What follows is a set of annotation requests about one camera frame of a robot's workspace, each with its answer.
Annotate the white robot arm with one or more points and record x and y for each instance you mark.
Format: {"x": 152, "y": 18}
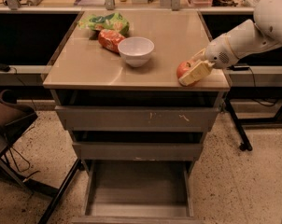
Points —
{"x": 230, "y": 186}

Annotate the top grey drawer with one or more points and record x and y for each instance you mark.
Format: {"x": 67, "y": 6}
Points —
{"x": 136, "y": 119}

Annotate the black table leg stand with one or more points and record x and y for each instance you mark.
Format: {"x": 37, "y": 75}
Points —
{"x": 245, "y": 144}

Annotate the red apple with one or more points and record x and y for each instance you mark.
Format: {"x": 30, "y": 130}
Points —
{"x": 184, "y": 74}

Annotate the grey drawer cabinet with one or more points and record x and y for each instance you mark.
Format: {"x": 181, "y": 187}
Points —
{"x": 86, "y": 74}

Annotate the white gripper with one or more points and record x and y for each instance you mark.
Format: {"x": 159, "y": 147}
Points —
{"x": 218, "y": 52}

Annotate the grey drawer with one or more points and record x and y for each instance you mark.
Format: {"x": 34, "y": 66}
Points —
{"x": 136, "y": 119}
{"x": 137, "y": 151}
{"x": 137, "y": 192}

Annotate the black power adapter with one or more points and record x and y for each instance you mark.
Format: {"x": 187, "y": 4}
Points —
{"x": 239, "y": 67}
{"x": 4, "y": 67}

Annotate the black power adapter right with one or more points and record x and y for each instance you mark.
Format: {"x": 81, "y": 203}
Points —
{"x": 239, "y": 67}

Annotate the black power adapter left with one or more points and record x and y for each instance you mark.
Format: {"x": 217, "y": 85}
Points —
{"x": 4, "y": 67}

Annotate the black diagonal floor bar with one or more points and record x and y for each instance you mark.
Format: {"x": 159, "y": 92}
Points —
{"x": 59, "y": 193}

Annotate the bottom grey drawer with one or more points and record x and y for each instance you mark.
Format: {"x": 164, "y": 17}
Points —
{"x": 137, "y": 192}

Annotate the orange snack bag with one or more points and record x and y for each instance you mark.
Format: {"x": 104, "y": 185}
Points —
{"x": 110, "y": 39}

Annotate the green chip bag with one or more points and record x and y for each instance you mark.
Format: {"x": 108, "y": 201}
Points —
{"x": 115, "y": 22}

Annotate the white bowl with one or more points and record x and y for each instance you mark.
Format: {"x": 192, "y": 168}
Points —
{"x": 136, "y": 51}

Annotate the middle grey drawer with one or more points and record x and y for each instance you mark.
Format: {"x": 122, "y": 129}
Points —
{"x": 137, "y": 151}

